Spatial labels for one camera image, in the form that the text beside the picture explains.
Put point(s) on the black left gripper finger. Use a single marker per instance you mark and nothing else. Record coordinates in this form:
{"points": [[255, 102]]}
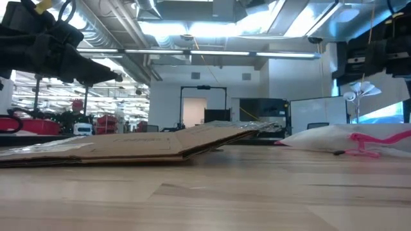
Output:
{"points": [[86, 70]]}

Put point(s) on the brown cardboard shipping box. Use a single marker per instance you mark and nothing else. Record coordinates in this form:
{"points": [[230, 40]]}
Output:
{"points": [[144, 142]]}

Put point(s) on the white pouch with pink edges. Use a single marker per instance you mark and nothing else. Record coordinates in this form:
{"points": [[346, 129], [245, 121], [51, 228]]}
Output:
{"points": [[321, 138]]}

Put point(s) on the clear bubble wrap sheet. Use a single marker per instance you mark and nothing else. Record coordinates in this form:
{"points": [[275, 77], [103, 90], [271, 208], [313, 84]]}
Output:
{"points": [[396, 152]]}

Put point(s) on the white flower shaped lamp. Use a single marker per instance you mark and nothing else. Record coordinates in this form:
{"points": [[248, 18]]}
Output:
{"points": [[361, 90]]}

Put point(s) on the person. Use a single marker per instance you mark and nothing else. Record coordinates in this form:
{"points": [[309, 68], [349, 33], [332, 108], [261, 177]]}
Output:
{"points": [[77, 110]]}

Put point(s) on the red shelf rack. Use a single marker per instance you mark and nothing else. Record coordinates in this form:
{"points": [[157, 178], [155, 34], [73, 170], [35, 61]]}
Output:
{"points": [[107, 123]]}

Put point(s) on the white device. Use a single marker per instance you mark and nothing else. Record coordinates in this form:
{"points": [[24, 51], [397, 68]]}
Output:
{"points": [[83, 129]]}

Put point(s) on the red bin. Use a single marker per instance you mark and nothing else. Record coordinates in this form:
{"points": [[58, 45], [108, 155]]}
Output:
{"points": [[38, 126]]}

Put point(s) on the white board panel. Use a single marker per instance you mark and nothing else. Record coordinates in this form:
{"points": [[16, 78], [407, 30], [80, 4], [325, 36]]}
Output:
{"points": [[318, 110]]}

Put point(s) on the black office chair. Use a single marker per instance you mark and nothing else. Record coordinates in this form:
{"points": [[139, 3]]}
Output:
{"points": [[318, 125]]}

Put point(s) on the black equipment rack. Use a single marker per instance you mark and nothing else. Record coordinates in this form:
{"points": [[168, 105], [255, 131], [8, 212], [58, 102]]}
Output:
{"points": [[266, 109]]}

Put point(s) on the black computer tower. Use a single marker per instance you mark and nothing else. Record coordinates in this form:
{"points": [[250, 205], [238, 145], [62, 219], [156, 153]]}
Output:
{"points": [[217, 115]]}

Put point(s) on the black frame stand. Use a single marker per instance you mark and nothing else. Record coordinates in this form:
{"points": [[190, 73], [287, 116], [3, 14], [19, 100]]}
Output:
{"points": [[202, 88], [86, 96]]}

